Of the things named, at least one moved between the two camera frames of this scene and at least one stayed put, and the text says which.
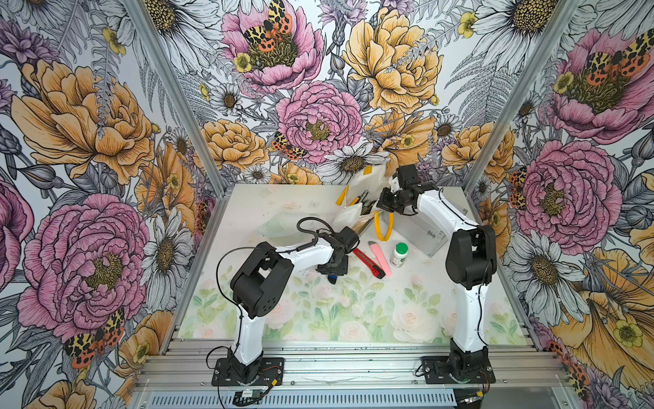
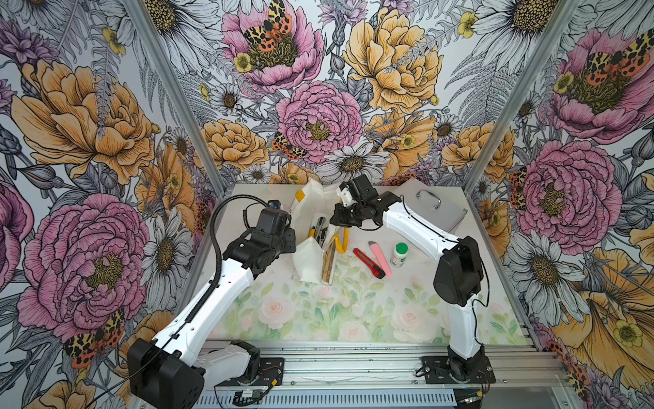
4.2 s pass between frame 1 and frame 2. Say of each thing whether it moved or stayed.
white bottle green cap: stayed
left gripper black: moved
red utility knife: stayed
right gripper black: moved
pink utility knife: stayed
